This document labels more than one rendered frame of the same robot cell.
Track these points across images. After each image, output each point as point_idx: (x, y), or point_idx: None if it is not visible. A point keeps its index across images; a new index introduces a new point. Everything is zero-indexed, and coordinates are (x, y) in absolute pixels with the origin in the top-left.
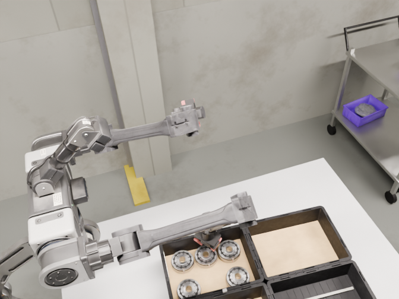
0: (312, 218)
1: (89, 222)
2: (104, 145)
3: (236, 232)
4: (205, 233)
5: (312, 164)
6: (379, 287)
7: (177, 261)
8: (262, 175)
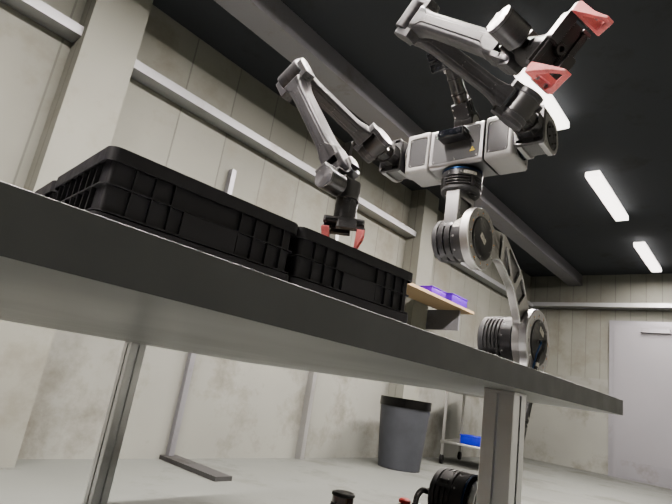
0: (128, 197)
1: (468, 210)
2: (430, 64)
3: (307, 249)
4: None
5: None
6: None
7: None
8: (348, 303)
